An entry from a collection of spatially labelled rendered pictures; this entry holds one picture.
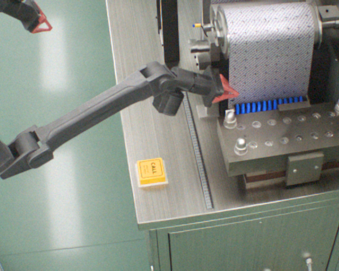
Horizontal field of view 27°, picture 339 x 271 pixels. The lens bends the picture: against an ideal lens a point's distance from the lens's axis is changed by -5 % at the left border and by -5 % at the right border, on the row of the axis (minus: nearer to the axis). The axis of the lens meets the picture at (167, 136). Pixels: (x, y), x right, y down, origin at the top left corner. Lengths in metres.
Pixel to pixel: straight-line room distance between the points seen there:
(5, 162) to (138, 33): 0.85
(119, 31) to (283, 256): 0.93
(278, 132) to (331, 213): 0.32
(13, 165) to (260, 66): 0.70
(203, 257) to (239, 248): 0.11
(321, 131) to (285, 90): 0.16
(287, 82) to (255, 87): 0.10
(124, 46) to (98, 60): 1.28
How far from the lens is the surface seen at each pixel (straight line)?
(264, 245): 2.19
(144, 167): 2.04
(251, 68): 1.95
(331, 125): 2.02
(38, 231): 3.08
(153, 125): 2.16
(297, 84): 2.04
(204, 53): 2.03
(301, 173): 1.99
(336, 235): 2.27
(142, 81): 1.85
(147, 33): 2.46
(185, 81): 1.91
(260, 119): 2.01
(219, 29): 1.89
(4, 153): 1.79
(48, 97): 3.56
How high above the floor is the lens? 2.53
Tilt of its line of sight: 50 degrees down
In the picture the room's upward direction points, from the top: 3 degrees counter-clockwise
